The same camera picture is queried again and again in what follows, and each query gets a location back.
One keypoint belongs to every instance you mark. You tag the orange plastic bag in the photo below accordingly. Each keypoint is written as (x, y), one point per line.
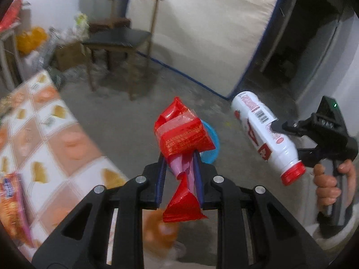
(30, 40)

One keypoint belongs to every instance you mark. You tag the red plastic bag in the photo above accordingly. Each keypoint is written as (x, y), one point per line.
(9, 15)

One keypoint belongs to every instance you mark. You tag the fruit patterned tablecloth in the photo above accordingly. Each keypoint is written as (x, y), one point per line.
(56, 151)

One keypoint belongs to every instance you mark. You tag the white bottle with red cap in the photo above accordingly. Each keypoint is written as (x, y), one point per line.
(260, 129)

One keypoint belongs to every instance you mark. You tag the metal rack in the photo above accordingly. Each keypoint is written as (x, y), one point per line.
(8, 56)

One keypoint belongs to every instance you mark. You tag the pale green bag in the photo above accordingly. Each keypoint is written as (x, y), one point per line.
(81, 22)

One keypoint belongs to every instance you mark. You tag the dark wooden stool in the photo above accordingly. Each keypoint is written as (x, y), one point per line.
(109, 22)

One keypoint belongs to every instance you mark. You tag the person's right hand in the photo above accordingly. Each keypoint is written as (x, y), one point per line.
(325, 187)

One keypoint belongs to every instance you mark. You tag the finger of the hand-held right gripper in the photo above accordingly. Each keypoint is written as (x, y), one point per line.
(291, 127)
(308, 157)

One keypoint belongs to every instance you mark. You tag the blue plastic basket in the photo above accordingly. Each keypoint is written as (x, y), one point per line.
(211, 148)

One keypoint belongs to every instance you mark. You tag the white mattress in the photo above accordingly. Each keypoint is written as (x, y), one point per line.
(202, 33)

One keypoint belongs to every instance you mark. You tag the orange snack packet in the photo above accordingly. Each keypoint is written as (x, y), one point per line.
(12, 213)

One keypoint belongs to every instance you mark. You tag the crumpled clear plastic bag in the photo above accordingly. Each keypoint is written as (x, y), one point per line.
(46, 47)

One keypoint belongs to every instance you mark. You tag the brown cardboard box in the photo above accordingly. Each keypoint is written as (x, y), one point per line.
(70, 56)

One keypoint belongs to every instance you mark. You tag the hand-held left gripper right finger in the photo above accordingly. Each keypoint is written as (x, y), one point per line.
(197, 175)

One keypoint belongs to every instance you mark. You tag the red plastic wrapper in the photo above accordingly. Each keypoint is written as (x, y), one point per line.
(182, 137)

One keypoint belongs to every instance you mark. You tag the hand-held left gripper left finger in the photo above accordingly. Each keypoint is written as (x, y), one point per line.
(161, 175)

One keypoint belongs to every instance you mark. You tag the wooden chair with black seat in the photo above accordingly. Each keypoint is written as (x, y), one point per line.
(117, 39)

